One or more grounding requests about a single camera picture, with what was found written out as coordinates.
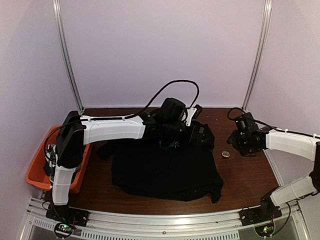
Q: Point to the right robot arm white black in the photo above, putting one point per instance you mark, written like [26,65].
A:
[300,144]

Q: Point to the round gold brooch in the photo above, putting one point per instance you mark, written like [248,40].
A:
[225,154]

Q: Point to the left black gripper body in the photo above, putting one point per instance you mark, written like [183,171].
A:
[172,131]

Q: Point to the left aluminium corner post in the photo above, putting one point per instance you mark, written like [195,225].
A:
[65,54]

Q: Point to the black t-shirt blue logo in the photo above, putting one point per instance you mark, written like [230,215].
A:
[180,170]

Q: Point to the orange plastic bin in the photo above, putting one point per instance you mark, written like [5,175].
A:
[37,175]

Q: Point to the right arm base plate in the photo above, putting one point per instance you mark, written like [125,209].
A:
[255,215]

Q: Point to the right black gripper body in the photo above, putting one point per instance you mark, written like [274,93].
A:
[241,143]

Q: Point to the right circuit board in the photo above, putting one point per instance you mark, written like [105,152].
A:
[264,230]

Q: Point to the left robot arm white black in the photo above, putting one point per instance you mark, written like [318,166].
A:
[104,128]

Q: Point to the left circuit board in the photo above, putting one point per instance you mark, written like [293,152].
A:
[63,230]

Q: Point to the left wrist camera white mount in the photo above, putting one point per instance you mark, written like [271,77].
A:
[192,114]

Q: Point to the black white checkered shirt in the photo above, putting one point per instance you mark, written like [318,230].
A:
[51,158]

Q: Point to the aluminium front rail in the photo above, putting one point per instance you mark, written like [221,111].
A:
[225,225]

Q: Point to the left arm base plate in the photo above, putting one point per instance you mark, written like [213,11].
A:
[66,214]

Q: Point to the aluminium corner post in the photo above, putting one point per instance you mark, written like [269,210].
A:
[264,31]
[65,54]

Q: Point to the right aluminium corner post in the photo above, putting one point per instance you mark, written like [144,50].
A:
[264,31]

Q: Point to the circuit board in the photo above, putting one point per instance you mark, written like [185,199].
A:
[264,230]
[63,230]

